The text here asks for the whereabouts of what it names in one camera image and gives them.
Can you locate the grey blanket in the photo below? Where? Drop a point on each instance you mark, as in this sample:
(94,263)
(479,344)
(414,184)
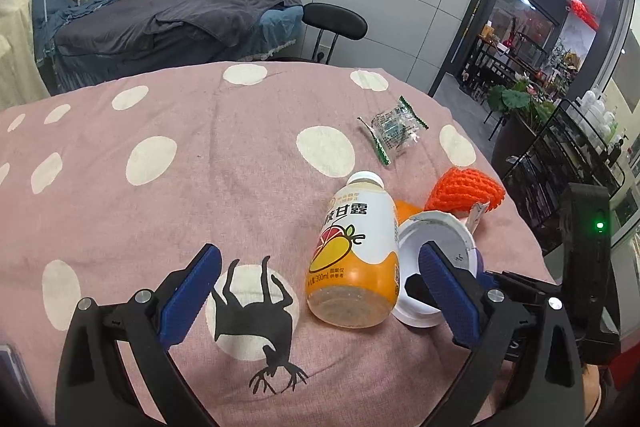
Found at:
(150,27)

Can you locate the black plant pot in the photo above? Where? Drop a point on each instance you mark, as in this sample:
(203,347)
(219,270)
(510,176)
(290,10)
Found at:
(510,144)

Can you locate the green bottle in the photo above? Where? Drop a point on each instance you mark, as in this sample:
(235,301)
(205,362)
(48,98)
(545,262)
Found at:
(611,132)

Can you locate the red hanging ornament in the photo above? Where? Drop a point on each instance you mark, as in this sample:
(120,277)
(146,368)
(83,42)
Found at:
(582,12)

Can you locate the blue cloth pile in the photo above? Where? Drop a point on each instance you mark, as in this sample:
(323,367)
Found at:
(50,7)

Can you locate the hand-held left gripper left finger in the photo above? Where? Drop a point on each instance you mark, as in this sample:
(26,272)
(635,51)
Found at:
(192,297)

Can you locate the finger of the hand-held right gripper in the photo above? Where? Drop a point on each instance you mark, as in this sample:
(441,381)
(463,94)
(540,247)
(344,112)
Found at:
(415,289)
(525,289)

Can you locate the small orange object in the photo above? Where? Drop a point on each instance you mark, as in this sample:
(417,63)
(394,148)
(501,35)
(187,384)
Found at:
(406,212)

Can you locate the cream towel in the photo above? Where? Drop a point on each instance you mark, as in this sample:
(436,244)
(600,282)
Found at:
(15,57)

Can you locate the dark brown pump bottle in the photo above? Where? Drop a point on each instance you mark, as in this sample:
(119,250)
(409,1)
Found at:
(619,149)

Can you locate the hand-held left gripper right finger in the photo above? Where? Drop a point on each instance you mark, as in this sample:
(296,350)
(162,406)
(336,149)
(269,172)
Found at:
(447,297)

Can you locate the green leafy plant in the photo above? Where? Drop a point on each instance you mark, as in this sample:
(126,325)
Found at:
(515,99)

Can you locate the dark door frame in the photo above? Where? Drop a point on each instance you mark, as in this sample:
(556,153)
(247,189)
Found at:
(465,27)

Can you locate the black metal table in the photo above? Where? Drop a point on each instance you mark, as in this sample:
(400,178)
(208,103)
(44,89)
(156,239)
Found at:
(492,67)

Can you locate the white plastic cup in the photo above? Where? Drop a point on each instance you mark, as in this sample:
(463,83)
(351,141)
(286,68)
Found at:
(440,232)

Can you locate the orange and white juice bottle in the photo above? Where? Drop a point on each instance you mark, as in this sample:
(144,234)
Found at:
(350,247)

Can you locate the person's right hand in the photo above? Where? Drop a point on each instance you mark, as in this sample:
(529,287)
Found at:
(595,394)

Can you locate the clear plastic wrapper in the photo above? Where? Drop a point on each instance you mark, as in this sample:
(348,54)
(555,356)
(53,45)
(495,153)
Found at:
(395,132)

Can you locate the black chair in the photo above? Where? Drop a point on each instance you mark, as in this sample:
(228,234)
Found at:
(335,19)

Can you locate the pink white-spotted blanket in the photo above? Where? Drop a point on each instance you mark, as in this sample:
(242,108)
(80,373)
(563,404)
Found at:
(200,182)

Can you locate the orange foam fruit net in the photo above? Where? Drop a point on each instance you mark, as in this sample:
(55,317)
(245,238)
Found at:
(465,189)

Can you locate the large white pump bottle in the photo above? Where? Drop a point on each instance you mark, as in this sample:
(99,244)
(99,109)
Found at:
(592,102)

